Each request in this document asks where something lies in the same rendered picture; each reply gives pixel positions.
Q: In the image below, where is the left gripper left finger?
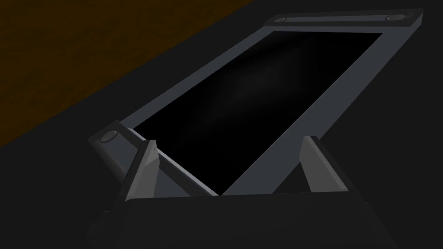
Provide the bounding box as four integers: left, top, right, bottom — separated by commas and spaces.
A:
117, 140, 161, 201

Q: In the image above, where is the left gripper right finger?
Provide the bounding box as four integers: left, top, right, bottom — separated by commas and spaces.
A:
299, 135, 350, 193

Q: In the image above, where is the grey frame black panel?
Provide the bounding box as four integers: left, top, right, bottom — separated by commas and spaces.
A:
88, 8, 424, 198

